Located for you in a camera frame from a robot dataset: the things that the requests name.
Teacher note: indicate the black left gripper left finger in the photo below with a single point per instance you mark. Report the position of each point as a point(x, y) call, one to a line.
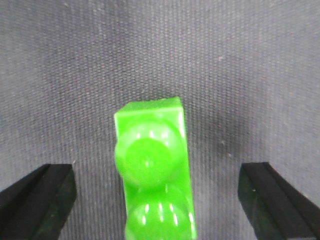
point(37, 206)

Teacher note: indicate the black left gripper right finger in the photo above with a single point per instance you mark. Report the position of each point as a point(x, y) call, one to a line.
point(274, 208)

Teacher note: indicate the green studded block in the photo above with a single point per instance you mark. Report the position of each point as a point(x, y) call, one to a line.
point(152, 159)

